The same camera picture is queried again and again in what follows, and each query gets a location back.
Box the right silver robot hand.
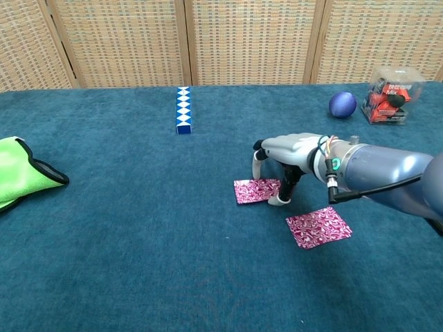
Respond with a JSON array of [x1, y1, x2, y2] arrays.
[[251, 133, 328, 208]]

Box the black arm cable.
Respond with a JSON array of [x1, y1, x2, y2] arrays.
[[327, 157, 425, 205]]

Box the woven folding screen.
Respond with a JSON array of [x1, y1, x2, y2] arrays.
[[0, 0, 443, 93]]

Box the blue purple ball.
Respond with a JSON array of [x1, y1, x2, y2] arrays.
[[328, 91, 358, 120]]

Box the green microfiber cloth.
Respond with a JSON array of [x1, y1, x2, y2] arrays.
[[0, 136, 70, 214]]

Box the blue white snake puzzle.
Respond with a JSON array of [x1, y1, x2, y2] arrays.
[[175, 86, 194, 135]]

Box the clear box with red items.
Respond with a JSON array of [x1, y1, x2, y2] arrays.
[[361, 66, 426, 127]]

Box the blue felt table mat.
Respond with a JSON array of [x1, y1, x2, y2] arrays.
[[0, 81, 443, 332]]

